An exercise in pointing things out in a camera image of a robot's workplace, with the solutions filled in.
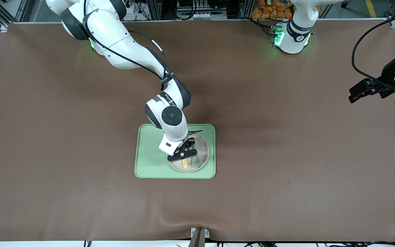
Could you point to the small metal table bracket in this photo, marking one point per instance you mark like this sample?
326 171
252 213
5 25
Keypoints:
207 234

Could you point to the aluminium frame profile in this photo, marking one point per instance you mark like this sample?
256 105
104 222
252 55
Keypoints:
22 10

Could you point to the orange bread roll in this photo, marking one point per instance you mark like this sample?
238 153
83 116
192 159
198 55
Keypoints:
280 6
255 14
287 13
261 4
273 14

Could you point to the brown wooden post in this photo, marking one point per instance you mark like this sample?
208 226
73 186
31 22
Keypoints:
197 240

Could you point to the long white socket strip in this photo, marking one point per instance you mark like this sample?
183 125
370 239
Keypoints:
201 16

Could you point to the yellow plastic fork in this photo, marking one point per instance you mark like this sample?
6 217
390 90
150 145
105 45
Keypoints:
185 164

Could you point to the brown table mat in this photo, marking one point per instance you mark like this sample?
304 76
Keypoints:
81 171

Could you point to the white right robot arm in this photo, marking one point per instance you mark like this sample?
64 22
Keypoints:
122 44

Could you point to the light green rectangular tray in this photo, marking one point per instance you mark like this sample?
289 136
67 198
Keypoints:
151 161

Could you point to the green plastic spoon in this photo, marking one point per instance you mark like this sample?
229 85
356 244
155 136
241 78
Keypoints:
196 161

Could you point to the white power strip with plugs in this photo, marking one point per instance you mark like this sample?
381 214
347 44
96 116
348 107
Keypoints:
132 8

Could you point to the beige round plate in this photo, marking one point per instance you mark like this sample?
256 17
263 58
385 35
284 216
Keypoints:
202 151

